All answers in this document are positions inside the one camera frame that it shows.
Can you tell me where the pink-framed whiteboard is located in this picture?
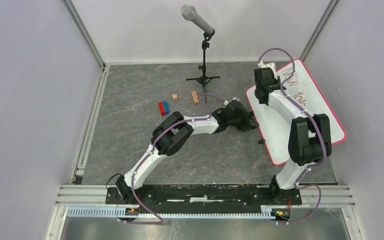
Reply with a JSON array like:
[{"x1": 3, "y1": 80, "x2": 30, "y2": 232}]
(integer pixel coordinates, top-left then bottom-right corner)
[{"x1": 246, "y1": 58, "x2": 347, "y2": 166}]

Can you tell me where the red blue toy brick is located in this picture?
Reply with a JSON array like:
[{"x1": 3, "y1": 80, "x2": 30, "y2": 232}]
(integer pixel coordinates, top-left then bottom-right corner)
[{"x1": 158, "y1": 101, "x2": 170, "y2": 116}]

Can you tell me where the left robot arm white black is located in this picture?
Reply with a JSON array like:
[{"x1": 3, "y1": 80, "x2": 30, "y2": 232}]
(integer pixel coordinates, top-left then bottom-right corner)
[{"x1": 115, "y1": 99, "x2": 259, "y2": 204}]

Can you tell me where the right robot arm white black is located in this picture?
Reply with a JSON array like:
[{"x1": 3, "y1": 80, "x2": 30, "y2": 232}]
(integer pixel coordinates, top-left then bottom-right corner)
[{"x1": 253, "y1": 67, "x2": 332, "y2": 204}]

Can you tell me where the long wooden block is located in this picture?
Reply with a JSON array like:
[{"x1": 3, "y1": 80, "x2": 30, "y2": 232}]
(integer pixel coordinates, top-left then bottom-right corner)
[{"x1": 191, "y1": 91, "x2": 200, "y2": 104}]

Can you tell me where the black microphone tripod stand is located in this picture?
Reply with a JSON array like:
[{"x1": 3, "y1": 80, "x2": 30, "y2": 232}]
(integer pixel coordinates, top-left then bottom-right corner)
[{"x1": 185, "y1": 30, "x2": 220, "y2": 94}]

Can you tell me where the small wooden cube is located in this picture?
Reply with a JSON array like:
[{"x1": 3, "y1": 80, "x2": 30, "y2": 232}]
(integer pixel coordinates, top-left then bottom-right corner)
[{"x1": 172, "y1": 94, "x2": 179, "y2": 101}]

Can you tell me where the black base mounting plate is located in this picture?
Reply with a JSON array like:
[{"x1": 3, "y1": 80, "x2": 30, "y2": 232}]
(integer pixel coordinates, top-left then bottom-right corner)
[{"x1": 105, "y1": 183, "x2": 303, "y2": 215}]

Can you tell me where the silver microphone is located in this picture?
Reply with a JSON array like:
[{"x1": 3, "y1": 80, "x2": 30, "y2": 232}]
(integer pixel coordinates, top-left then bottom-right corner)
[{"x1": 180, "y1": 4, "x2": 215, "y2": 36}]

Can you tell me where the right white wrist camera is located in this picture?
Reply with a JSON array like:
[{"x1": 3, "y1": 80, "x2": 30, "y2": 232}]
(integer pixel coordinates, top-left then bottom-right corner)
[{"x1": 257, "y1": 61, "x2": 278, "y2": 78}]

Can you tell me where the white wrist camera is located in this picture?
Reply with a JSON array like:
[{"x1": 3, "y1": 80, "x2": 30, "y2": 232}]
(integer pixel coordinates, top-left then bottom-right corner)
[
  {"x1": 223, "y1": 96, "x2": 240, "y2": 106},
  {"x1": 257, "y1": 61, "x2": 278, "y2": 78}
]

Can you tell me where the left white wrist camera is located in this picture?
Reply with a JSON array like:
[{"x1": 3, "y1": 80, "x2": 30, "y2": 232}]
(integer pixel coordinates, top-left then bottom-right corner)
[{"x1": 223, "y1": 96, "x2": 240, "y2": 106}]

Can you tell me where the grey slotted cable duct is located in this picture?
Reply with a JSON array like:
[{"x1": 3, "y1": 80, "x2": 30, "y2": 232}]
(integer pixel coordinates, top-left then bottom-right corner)
[{"x1": 66, "y1": 206, "x2": 290, "y2": 220}]

